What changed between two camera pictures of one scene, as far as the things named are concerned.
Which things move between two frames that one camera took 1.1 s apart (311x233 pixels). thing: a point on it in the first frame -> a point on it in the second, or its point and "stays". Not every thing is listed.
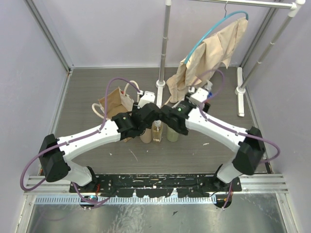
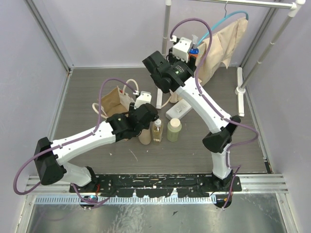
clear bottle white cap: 157,130 stays
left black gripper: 150,110 stays
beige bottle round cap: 146,136 stays
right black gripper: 186,99 -> 193,60
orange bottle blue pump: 208,87 -> 194,51
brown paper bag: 117,102 stays
